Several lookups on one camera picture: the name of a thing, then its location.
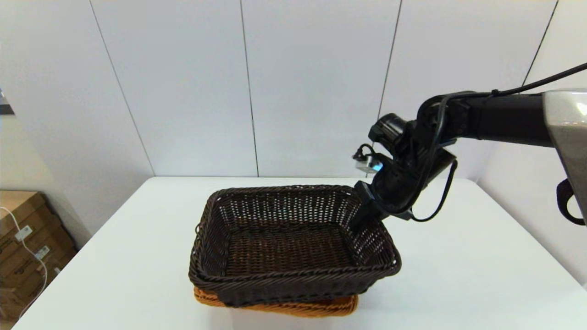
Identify dark brown wicker basket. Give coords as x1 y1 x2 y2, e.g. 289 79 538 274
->
188 185 402 308

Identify orange wicker basket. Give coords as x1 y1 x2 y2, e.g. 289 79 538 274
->
194 286 359 318

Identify brown cardboard box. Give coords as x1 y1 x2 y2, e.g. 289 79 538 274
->
0 220 76 285
0 257 78 321
0 191 58 239

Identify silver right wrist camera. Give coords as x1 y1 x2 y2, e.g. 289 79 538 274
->
352 144 385 175

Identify black strap loop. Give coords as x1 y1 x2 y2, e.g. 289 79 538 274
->
556 178 587 226

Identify cardboard boxes with cable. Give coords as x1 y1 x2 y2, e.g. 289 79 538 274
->
0 207 49 318

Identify dark grey wall fixture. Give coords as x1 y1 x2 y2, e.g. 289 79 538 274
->
0 87 17 117

